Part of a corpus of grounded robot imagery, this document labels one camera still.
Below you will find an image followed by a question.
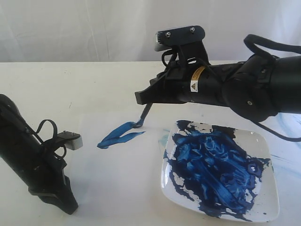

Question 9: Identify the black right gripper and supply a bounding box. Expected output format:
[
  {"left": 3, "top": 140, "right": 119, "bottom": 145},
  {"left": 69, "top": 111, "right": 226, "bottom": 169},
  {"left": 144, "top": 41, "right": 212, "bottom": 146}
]
[{"left": 135, "top": 59, "right": 212, "bottom": 105}]

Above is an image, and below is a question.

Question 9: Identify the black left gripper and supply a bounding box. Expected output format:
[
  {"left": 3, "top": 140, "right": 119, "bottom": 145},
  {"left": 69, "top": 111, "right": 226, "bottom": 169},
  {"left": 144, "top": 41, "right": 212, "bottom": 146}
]
[{"left": 28, "top": 141, "right": 78, "bottom": 215}]

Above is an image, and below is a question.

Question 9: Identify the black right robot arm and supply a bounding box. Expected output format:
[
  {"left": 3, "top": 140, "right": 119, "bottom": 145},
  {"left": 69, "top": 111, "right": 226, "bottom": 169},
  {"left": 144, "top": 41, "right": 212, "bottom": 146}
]
[{"left": 135, "top": 55, "right": 301, "bottom": 122}]

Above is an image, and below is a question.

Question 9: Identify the white paper sheet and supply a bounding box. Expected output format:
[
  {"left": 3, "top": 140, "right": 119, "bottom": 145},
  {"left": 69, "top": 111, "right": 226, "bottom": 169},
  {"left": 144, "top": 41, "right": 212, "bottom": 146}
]
[{"left": 70, "top": 114, "right": 169, "bottom": 218}]

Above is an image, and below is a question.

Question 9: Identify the black paintbrush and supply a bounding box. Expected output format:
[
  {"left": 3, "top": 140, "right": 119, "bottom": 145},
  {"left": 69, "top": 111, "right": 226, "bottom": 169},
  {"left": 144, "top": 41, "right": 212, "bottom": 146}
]
[{"left": 134, "top": 103, "right": 152, "bottom": 128}]

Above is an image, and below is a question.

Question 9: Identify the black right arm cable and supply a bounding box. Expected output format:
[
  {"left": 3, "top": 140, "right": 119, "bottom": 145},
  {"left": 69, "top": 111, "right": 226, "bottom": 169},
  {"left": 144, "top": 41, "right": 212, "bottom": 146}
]
[{"left": 161, "top": 34, "right": 301, "bottom": 142}]

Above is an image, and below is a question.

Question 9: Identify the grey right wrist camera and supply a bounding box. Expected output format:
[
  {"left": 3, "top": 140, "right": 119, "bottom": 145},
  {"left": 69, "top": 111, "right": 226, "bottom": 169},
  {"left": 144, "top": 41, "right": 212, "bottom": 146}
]
[{"left": 154, "top": 25, "right": 206, "bottom": 52}]

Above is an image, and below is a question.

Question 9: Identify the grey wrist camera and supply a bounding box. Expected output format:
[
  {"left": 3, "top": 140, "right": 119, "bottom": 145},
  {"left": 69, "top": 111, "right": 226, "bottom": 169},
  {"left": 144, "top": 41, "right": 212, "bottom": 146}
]
[
  {"left": 57, "top": 131, "right": 83, "bottom": 150},
  {"left": 154, "top": 25, "right": 206, "bottom": 52}
]

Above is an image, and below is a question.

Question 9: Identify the white square plate blue paint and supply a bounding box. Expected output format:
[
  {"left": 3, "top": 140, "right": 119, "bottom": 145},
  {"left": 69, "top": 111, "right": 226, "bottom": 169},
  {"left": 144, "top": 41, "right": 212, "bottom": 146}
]
[{"left": 161, "top": 120, "right": 279, "bottom": 223}]

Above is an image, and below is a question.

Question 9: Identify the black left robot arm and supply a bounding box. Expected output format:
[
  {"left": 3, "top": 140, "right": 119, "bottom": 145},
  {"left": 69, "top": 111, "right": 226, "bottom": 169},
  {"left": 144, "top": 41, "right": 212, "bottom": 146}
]
[{"left": 0, "top": 94, "right": 83, "bottom": 215}]

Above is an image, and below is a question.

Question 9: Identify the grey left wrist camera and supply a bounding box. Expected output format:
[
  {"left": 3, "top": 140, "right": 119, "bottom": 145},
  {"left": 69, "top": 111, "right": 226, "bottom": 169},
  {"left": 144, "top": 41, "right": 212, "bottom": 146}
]
[{"left": 57, "top": 131, "right": 83, "bottom": 150}]

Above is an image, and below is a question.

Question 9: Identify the black left camera cable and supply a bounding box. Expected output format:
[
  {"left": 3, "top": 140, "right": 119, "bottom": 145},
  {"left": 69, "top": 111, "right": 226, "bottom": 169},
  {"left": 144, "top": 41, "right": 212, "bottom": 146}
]
[{"left": 24, "top": 119, "right": 67, "bottom": 161}]

